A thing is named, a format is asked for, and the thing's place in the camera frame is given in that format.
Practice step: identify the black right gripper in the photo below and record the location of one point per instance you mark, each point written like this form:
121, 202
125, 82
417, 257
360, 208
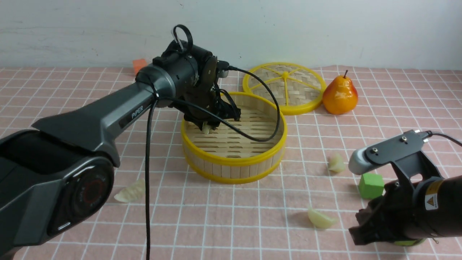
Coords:
398, 215

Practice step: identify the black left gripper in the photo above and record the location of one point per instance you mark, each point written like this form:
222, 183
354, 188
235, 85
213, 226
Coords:
207, 103

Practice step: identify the pale dumpling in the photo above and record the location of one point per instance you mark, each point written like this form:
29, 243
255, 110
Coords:
336, 163
320, 220
206, 128
131, 193

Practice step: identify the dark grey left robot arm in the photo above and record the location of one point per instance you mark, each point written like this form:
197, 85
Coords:
61, 171

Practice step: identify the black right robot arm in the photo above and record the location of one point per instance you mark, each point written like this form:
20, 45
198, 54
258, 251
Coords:
431, 209

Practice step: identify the bamboo steamer lid yellow rim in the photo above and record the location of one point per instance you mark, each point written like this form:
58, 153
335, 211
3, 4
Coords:
298, 89

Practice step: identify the bamboo steamer tray yellow rim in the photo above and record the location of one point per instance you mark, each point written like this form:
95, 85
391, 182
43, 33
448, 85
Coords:
224, 156

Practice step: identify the green striped toy watermelon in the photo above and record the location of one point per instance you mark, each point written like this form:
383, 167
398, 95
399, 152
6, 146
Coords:
410, 243

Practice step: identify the green foam cube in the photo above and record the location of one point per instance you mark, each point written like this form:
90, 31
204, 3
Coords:
371, 186

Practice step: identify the orange foam cube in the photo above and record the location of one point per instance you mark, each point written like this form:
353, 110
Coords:
138, 64

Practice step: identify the pale dumpling front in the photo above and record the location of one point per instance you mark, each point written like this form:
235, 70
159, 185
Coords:
320, 220

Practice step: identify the pink checkered tablecloth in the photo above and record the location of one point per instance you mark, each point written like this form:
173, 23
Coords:
196, 219

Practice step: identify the orange yellow toy pear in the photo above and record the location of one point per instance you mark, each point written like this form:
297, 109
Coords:
340, 96

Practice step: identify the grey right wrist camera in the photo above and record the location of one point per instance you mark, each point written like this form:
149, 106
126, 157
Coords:
391, 150

